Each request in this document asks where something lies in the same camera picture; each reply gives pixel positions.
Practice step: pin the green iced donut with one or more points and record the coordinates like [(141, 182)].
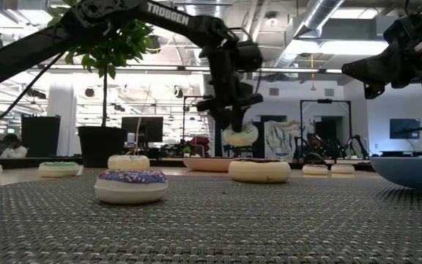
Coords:
[(59, 170)]

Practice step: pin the white dark-drizzled donut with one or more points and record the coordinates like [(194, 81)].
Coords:
[(342, 169)]

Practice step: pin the dark topped small donut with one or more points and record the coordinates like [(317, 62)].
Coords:
[(315, 169)]

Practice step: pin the purple-blue sprinkled donut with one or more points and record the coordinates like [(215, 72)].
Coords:
[(130, 192)]

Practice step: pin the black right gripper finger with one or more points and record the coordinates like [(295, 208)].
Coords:
[(374, 67), (374, 91)]

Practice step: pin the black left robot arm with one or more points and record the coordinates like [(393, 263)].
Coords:
[(13, 58)]

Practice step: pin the black metal frame rig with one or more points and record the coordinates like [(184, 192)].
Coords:
[(300, 121)]

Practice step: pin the potted tree in black pot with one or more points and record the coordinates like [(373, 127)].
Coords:
[(101, 146)]

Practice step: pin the silver ventilation duct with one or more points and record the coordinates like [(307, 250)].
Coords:
[(317, 14)]

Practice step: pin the blue plate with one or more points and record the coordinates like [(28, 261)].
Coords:
[(412, 174)]

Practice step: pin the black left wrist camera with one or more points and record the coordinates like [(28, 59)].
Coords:
[(249, 55)]

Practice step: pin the person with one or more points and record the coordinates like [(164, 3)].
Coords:
[(13, 150)]

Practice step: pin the pink plate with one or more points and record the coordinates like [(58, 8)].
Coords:
[(207, 165)]

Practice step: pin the black dome object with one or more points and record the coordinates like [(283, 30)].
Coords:
[(313, 158)]

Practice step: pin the chocolate iced donut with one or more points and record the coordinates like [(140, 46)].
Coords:
[(258, 172)]

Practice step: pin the abstract wall artwork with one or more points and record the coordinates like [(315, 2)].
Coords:
[(280, 139)]

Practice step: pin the grey woven placemat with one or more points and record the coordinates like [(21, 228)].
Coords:
[(233, 227)]

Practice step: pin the red chair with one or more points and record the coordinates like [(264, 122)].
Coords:
[(200, 141)]

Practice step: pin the background black robot arms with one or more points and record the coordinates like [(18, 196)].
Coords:
[(321, 146)]

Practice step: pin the wall-mounted screen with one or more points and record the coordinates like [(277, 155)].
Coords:
[(403, 128)]

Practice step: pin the black computer monitor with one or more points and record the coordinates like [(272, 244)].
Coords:
[(148, 128)]

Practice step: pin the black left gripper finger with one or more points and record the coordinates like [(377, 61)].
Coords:
[(223, 119), (239, 119)]

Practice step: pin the small green desk plant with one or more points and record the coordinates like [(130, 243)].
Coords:
[(187, 150)]

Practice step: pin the cream iced donut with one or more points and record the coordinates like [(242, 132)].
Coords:
[(249, 138)]

